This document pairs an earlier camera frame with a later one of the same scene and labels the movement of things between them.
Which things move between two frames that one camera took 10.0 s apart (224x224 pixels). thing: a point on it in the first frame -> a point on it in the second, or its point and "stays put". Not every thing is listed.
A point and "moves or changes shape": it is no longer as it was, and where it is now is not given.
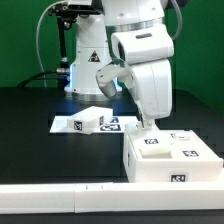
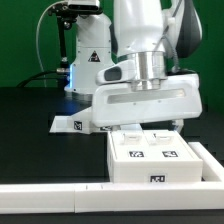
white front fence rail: x=112 y=197 stays put
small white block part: x=90 y=120 stays put
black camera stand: x=66 y=15 stays put
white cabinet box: x=170 y=156 moves or changes shape
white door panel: x=187 y=145 -> x=168 y=145
